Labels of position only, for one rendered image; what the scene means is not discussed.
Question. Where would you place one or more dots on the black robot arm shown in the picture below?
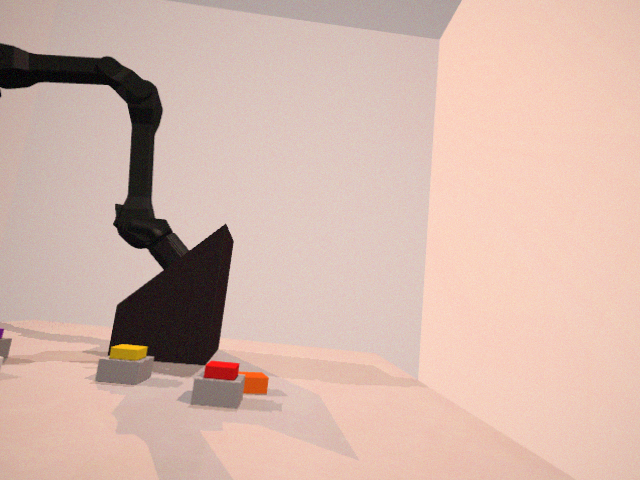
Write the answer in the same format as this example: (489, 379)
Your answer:
(135, 220)

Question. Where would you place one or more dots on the red button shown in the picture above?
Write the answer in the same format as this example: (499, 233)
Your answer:
(219, 385)

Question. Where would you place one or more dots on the orange block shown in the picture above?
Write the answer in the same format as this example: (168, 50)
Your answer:
(255, 382)

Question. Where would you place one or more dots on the yellow button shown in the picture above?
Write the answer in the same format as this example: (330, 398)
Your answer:
(127, 364)

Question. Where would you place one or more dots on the purple button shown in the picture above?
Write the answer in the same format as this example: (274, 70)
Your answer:
(5, 344)

